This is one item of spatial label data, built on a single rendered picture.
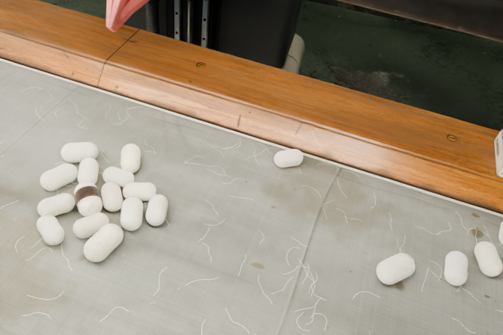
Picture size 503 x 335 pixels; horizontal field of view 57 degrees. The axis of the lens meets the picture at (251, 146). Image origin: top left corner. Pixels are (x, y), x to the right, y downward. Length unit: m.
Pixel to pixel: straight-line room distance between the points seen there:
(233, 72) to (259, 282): 0.28
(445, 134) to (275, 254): 0.26
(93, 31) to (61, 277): 0.35
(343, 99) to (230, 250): 0.25
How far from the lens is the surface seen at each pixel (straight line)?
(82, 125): 0.56
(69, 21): 0.69
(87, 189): 0.46
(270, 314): 0.41
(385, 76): 2.10
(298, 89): 0.58
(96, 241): 0.42
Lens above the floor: 1.11
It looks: 44 degrees down
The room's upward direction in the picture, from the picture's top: 9 degrees clockwise
